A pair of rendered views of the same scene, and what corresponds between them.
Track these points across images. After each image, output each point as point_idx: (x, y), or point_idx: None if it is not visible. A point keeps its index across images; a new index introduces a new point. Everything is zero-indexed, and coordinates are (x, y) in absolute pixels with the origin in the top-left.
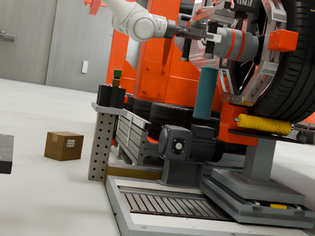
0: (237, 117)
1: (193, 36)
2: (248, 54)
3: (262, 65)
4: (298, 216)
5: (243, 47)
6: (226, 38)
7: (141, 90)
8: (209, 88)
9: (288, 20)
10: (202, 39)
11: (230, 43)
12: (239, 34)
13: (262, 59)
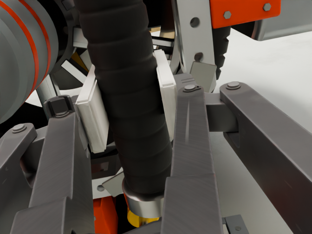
0: (129, 215)
1: (88, 186)
2: (55, 59)
3: (210, 81)
4: None
5: (50, 46)
6: (7, 41)
7: None
8: None
9: None
10: (103, 139)
11: (31, 56)
12: (13, 2)
13: (202, 63)
